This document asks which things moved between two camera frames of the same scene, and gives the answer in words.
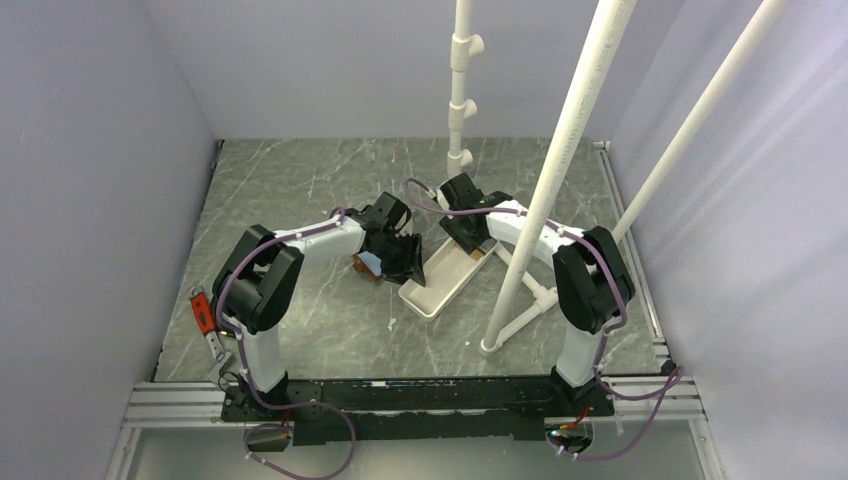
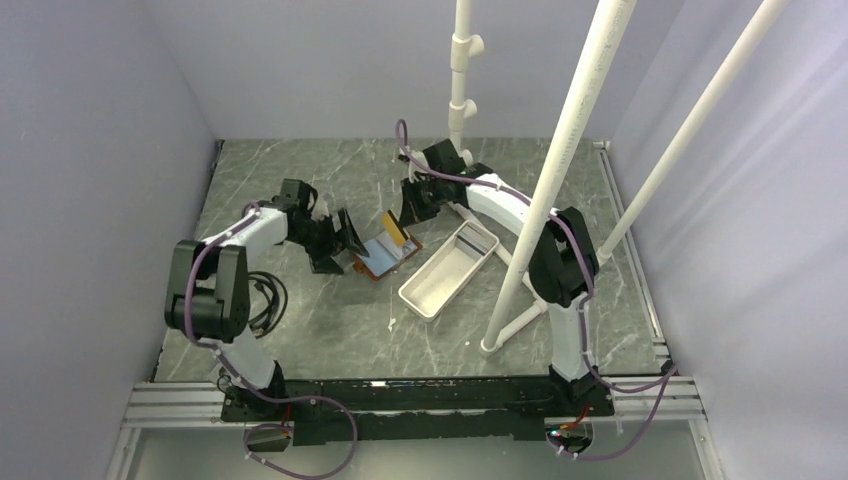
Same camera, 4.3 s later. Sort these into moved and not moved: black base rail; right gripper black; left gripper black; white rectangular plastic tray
Moved: right gripper black; left gripper black
Not moved: white rectangular plastic tray; black base rail
